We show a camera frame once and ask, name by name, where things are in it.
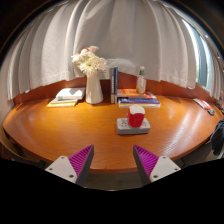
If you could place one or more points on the white flat book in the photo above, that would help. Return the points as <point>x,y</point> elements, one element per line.
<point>140,105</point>

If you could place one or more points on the red and white charger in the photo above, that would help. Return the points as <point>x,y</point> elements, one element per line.
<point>136,117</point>

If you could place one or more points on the blue flat book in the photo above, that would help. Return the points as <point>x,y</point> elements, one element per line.
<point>138,100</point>

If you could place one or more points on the small dark grey object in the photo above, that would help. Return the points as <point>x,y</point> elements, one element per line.
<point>211,112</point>

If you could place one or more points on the thick white book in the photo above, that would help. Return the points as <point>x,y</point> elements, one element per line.
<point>70,93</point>

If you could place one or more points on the red flat book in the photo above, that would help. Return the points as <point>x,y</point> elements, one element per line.
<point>150,95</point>

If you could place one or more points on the white curtain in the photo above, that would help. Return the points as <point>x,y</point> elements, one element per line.
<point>126,33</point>

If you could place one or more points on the clear green-capped drink bottle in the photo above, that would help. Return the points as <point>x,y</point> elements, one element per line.
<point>141,83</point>

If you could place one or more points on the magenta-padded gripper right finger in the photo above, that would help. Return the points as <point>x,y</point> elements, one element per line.
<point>163,166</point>

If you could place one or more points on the black bag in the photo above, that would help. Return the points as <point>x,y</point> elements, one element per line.
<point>218,138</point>

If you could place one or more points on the grey upright book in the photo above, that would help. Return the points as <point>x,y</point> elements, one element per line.
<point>112,86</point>

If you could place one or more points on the red and white packet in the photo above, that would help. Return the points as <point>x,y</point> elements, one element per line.
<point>202,103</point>

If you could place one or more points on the orange flat book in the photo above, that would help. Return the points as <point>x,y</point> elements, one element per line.
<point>128,92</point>

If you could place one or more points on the window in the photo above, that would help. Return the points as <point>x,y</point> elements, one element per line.
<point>201,56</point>

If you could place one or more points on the grey power strip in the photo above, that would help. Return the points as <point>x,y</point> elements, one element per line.
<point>123,128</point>

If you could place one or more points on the white ceramic vase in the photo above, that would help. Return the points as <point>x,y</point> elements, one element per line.
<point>94,90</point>

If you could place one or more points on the yellow flat book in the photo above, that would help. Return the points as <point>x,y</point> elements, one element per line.
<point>60,103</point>

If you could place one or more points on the white and pink flowers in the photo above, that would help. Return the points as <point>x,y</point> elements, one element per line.
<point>89,61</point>

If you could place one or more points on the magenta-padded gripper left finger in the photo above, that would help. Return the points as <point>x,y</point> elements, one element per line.
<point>63,166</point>

